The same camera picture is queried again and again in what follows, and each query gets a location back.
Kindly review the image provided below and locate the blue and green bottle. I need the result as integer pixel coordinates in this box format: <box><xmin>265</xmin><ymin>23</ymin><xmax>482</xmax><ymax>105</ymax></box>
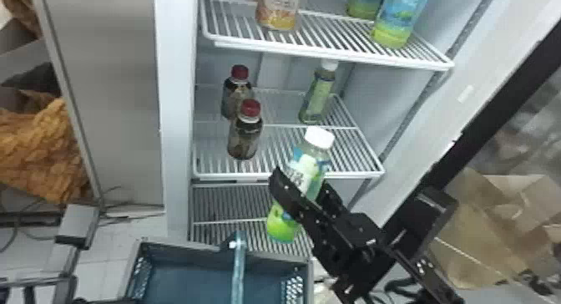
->
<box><xmin>370</xmin><ymin>0</ymin><xmax>433</xmax><ymax>50</ymax></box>

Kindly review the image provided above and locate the green bottle with white cap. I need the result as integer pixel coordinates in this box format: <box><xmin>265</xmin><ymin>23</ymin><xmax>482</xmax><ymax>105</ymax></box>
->
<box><xmin>265</xmin><ymin>125</ymin><xmax>336</xmax><ymax>245</ymax></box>

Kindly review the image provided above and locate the brown woven cloth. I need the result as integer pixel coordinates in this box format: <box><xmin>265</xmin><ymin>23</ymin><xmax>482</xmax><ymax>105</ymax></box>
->
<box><xmin>0</xmin><ymin>88</ymin><xmax>94</xmax><ymax>205</ymax></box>

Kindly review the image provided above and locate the grey metal frame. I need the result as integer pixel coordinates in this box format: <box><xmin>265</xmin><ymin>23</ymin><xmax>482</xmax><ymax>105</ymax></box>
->
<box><xmin>0</xmin><ymin>203</ymin><xmax>103</xmax><ymax>304</ymax></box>

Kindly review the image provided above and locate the orange bottle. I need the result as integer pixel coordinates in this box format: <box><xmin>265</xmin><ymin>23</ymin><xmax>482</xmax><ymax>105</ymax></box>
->
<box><xmin>255</xmin><ymin>0</ymin><xmax>303</xmax><ymax>33</ymax></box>

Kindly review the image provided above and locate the blue basket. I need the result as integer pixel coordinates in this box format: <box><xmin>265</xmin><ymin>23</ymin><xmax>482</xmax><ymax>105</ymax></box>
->
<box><xmin>117</xmin><ymin>230</ymin><xmax>315</xmax><ymax>304</ymax></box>

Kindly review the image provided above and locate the black cable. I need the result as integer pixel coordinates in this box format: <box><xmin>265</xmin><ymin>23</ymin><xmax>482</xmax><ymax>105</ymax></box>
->
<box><xmin>383</xmin><ymin>276</ymin><xmax>429</xmax><ymax>304</ymax></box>

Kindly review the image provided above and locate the dark bottle with red cap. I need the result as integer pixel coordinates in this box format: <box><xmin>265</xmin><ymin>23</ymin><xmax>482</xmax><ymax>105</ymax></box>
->
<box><xmin>220</xmin><ymin>63</ymin><xmax>255</xmax><ymax>121</ymax></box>
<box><xmin>226</xmin><ymin>98</ymin><xmax>265</xmax><ymax>161</ymax></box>

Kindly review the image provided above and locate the slim green bottle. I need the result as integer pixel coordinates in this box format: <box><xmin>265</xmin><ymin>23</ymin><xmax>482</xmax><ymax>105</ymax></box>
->
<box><xmin>297</xmin><ymin>58</ymin><xmax>340</xmax><ymax>125</ymax></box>

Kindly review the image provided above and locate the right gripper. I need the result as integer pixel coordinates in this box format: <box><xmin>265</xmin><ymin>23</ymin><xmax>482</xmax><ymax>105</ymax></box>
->
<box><xmin>267</xmin><ymin>166</ymin><xmax>414</xmax><ymax>304</ymax></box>

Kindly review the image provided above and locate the white fridge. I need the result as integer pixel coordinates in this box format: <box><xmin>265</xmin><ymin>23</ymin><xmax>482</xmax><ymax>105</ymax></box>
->
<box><xmin>29</xmin><ymin>0</ymin><xmax>502</xmax><ymax>260</ymax></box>

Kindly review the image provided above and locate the cardboard box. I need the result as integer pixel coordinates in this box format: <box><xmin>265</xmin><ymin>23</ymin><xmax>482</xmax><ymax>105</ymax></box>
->
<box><xmin>430</xmin><ymin>166</ymin><xmax>561</xmax><ymax>291</ymax></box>

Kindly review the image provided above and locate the fridge door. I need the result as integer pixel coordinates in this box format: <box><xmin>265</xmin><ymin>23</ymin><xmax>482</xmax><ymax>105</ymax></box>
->
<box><xmin>348</xmin><ymin>0</ymin><xmax>561</xmax><ymax>304</ymax></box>

